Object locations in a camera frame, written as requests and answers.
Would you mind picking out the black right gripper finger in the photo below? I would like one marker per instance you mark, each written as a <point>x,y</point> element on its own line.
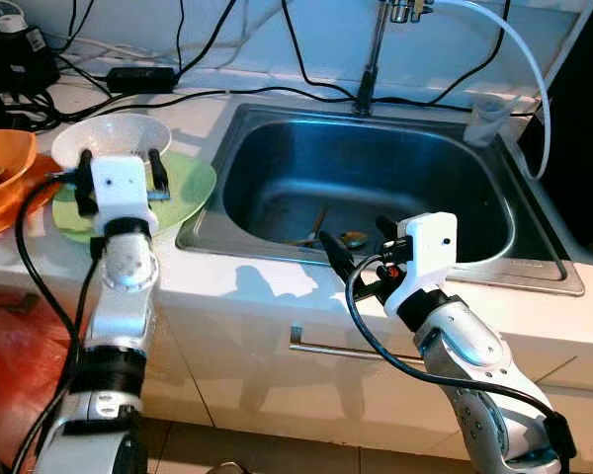
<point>385,229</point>
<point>336,255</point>

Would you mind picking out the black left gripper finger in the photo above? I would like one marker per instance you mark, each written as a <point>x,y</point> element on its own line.
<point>84,163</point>
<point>159,170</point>

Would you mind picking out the wooden chopstick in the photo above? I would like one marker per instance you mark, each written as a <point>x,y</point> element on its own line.
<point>319,222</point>

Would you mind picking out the white bowl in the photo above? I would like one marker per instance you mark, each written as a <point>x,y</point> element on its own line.
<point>109,133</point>

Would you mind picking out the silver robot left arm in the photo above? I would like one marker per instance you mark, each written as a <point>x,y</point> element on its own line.
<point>124,286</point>

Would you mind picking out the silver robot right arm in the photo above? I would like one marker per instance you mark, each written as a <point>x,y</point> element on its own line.
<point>465,346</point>

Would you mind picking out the green plate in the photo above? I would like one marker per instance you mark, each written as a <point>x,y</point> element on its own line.
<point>188,193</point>

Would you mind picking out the orange bowl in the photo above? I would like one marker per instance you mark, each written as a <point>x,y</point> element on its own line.
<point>5,153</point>

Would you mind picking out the orange plate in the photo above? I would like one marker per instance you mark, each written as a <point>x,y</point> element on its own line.
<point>0,227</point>

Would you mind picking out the black power adapter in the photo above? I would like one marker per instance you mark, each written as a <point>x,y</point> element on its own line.
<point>141,79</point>

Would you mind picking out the black countertop appliance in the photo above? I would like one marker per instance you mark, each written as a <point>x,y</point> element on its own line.
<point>583,118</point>

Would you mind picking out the stainless steel sink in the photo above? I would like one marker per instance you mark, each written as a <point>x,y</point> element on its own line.
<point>277,168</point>

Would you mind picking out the metal faucet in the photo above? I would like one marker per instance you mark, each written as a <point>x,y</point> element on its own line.
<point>368,84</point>

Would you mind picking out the clear plastic cup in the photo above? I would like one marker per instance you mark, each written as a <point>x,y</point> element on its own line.
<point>487,123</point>

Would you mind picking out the white cabinet door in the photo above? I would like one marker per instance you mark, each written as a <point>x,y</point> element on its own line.
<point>277,395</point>

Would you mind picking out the red plastic bag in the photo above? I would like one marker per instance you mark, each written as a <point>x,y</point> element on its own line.
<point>20,375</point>

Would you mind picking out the shallow white drawer front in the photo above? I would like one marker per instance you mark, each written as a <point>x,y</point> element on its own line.
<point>588,370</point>

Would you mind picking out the grey robot left leg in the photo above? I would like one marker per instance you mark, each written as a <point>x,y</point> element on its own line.
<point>227,467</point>

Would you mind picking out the tall white drawer front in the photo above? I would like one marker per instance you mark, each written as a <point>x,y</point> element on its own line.
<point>578,425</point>

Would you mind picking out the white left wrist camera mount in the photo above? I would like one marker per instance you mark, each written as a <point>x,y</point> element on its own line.
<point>119,188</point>

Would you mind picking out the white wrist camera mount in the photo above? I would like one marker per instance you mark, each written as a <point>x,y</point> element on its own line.
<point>119,188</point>
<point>425,252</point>

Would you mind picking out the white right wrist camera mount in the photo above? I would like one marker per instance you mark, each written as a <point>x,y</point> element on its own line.
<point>425,252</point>

